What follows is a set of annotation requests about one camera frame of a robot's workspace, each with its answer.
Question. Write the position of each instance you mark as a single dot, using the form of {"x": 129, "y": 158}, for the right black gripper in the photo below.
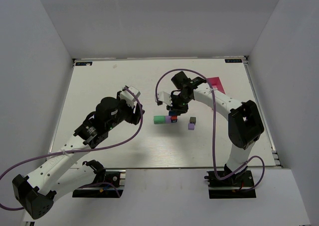
{"x": 176, "y": 109}

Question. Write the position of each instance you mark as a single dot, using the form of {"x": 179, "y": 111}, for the olive brown cube block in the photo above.
{"x": 192, "y": 120}

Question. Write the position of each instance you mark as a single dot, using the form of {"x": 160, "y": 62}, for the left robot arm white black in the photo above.
{"x": 39, "y": 189}

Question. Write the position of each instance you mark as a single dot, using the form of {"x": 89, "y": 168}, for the green wood block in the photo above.
{"x": 159, "y": 119}

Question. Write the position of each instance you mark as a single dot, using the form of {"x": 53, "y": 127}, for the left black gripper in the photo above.
{"x": 137, "y": 114}

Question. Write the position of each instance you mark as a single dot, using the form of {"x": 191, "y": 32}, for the blue table label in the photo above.
{"x": 83, "y": 63}
{"x": 233, "y": 60}

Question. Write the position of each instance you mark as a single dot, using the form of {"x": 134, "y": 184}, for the left blue table label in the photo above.
{"x": 83, "y": 63}

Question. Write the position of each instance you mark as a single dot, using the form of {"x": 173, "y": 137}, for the dark blue long block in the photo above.
{"x": 172, "y": 113}

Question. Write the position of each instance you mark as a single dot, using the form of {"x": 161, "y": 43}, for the pink plastic box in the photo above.
{"x": 216, "y": 83}

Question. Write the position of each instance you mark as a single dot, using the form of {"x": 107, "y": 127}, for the small purple cube block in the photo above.
{"x": 191, "y": 126}

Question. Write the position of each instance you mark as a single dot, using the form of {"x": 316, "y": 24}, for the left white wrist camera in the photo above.
{"x": 128, "y": 94}

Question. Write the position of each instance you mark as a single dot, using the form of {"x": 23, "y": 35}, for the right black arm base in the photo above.
{"x": 231, "y": 188}

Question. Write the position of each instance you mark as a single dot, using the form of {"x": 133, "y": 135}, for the right blue table label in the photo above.
{"x": 233, "y": 60}

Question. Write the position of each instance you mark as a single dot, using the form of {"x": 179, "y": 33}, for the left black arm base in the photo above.
{"x": 106, "y": 183}

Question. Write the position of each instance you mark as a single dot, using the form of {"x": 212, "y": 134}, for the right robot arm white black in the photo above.
{"x": 244, "y": 121}

